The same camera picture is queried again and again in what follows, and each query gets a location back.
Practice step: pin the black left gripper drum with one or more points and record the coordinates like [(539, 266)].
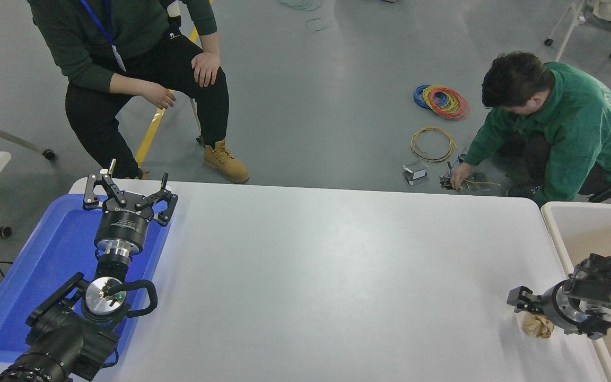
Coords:
[(122, 228)]

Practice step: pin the large pale bin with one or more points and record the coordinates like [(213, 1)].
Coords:
[(597, 233)]

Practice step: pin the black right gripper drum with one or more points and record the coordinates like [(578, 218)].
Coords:
[(548, 307)]

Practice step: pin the crouching person's right hand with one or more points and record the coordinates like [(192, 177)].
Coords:
[(460, 176)]

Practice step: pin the tan paper ball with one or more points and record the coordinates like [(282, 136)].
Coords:
[(538, 326)]

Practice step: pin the tan boot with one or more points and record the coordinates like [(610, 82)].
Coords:
[(226, 162)]

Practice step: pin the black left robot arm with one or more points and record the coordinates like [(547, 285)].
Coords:
[(61, 339)]

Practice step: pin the blue plastic tray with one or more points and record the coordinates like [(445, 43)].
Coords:
[(45, 254)]

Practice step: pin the seated person's left hand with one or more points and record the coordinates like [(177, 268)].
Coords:
[(206, 68)]

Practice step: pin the seated person's right hand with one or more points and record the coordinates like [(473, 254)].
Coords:
[(158, 96)]

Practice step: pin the seated person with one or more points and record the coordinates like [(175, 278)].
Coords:
[(98, 111)]

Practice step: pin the grey stool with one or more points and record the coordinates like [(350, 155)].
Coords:
[(199, 139)]

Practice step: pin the small silver metal box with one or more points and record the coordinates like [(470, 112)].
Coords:
[(416, 172)]

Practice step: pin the crouching person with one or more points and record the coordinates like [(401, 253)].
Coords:
[(576, 127)]

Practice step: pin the grey wheeled chair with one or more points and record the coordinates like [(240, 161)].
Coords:
[(48, 154)]

